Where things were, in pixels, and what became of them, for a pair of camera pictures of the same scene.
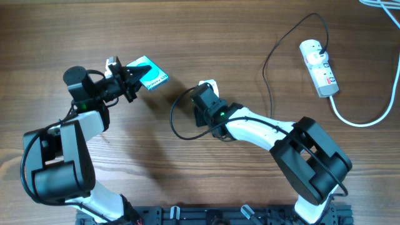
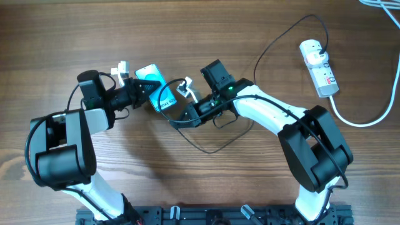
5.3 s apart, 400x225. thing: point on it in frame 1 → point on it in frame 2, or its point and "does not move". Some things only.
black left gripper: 121,74 → 135,93
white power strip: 322,75 does not move
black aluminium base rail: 225,215 does not move
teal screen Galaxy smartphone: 155,75 → 161,97
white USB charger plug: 315,57 does not move
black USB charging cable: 297,25 → 325,46
